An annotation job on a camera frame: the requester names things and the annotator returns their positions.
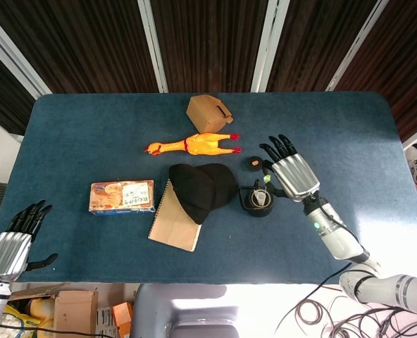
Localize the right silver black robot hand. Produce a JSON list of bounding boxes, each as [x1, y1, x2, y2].
[[259, 134, 320, 203]]

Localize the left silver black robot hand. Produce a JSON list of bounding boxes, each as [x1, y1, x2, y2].
[[0, 199, 59, 282]]

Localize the tea bag with green tag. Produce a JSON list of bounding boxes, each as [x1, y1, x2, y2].
[[251, 174, 273, 207]]

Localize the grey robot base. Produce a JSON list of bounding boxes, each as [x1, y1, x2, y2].
[[129, 283, 251, 338]]

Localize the black teapot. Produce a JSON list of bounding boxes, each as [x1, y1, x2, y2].
[[238, 179, 275, 218]]

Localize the yellow plastic bag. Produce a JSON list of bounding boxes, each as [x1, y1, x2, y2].
[[0, 299, 56, 338]]

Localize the open cardboard box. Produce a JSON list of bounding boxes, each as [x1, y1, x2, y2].
[[10, 283, 99, 338]]

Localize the black cap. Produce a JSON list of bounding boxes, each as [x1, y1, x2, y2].
[[168, 163, 238, 225]]

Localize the yellow rubber chicken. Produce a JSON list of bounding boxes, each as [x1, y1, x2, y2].
[[144, 132, 242, 156]]

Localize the brown cardboard box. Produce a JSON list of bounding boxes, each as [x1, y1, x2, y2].
[[185, 95, 234, 134]]

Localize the blue table cloth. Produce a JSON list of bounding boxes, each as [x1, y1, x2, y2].
[[0, 92, 417, 285]]

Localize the orange snack box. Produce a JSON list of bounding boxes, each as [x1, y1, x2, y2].
[[88, 180, 156, 215]]

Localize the brown spiral notebook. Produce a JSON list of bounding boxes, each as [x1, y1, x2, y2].
[[147, 178, 203, 253]]

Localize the orange small carton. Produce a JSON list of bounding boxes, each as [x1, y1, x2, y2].
[[111, 301, 135, 338]]

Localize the tangled brown cables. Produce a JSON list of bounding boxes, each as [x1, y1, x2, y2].
[[273, 270, 410, 338]]

